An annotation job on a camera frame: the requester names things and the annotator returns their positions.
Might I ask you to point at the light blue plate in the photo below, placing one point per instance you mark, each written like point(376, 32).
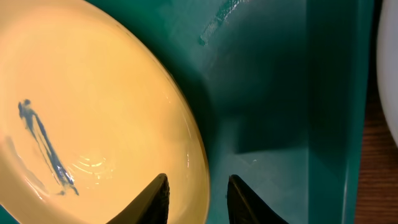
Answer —
point(386, 63)

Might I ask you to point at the yellow-green plate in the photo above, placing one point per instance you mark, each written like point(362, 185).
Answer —
point(89, 117)

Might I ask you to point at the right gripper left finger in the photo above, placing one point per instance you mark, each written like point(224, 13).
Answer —
point(151, 206)

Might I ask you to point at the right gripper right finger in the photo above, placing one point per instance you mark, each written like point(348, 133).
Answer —
point(246, 207)

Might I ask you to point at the teal plastic tray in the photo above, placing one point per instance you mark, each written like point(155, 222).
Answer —
point(277, 90)

